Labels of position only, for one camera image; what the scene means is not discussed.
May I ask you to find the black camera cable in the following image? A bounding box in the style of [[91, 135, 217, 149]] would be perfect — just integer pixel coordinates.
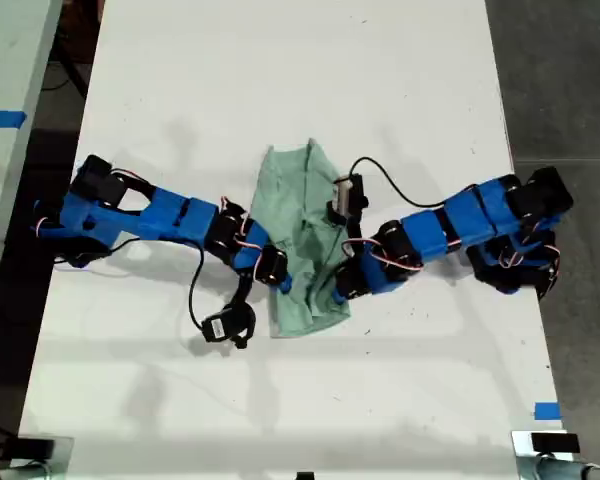
[[187, 247, 207, 331], [348, 156, 454, 208]]

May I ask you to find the small blue tape square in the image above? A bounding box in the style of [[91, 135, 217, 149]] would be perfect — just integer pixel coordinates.
[[533, 401, 563, 422]]

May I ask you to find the pale green t-shirt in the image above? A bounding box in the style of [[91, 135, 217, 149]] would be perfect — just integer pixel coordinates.
[[248, 137, 354, 339]]

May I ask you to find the white side table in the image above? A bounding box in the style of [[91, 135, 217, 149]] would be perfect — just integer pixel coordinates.
[[0, 0, 64, 306]]

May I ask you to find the short black camera stalk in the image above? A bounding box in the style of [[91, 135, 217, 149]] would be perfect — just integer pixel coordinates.
[[346, 214, 367, 257], [228, 271, 255, 314]]

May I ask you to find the black camera box with label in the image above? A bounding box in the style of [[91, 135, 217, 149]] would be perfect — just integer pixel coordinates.
[[199, 304, 257, 350], [325, 173, 370, 227]]

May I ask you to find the small black box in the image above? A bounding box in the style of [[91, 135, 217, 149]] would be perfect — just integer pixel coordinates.
[[529, 433, 581, 454], [3, 436, 56, 462]]

